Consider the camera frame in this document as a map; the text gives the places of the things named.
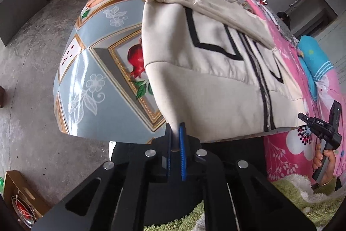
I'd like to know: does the person with black hair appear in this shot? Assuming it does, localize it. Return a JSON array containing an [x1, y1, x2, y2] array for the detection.
[[277, 12, 291, 30]]

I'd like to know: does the blue patterned tablecloth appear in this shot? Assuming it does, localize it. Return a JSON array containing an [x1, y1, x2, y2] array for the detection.
[[54, 0, 165, 144]]

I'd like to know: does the dark grey low cabinet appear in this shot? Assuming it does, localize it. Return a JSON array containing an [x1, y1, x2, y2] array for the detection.
[[0, 0, 47, 46]]

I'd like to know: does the open box with wires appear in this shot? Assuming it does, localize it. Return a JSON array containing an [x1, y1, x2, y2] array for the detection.
[[2, 170, 51, 230]]

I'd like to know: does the cream zip-up hoodie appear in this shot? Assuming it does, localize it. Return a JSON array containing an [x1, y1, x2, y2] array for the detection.
[[141, 0, 293, 142]]

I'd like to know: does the brown cardboard box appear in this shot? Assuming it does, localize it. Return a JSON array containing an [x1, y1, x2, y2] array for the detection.
[[0, 86, 6, 108]]

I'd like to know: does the blue plush toy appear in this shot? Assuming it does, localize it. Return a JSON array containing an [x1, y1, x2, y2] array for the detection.
[[297, 35, 334, 102]]

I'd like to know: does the person's right hand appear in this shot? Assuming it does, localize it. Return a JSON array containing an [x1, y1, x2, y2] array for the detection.
[[312, 144, 336, 185]]

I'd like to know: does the pink floral fleece blanket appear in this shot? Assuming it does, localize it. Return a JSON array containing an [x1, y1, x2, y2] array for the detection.
[[239, 0, 345, 181]]

